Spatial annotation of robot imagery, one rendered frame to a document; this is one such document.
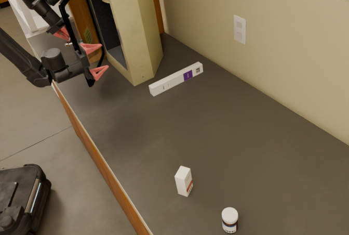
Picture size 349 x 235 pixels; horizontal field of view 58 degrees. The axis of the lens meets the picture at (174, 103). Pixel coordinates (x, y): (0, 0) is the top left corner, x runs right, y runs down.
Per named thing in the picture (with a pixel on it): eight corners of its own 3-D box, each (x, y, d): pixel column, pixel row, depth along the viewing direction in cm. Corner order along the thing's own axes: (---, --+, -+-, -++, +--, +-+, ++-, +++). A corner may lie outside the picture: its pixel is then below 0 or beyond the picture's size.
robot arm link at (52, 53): (40, 72, 121) (36, 87, 115) (29, 47, 113) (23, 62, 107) (71, 68, 122) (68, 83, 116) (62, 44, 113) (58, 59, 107)
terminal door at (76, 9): (105, 54, 168) (80, -23, 142) (91, 88, 144) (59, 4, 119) (103, 54, 168) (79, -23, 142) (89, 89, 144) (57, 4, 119)
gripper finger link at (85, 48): (103, 42, 117) (79, 52, 113) (108, 59, 121) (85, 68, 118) (96, 36, 121) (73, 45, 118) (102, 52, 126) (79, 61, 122)
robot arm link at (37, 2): (28, 5, 130) (30, 4, 125) (40, -6, 132) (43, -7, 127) (41, 18, 133) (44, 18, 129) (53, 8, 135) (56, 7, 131)
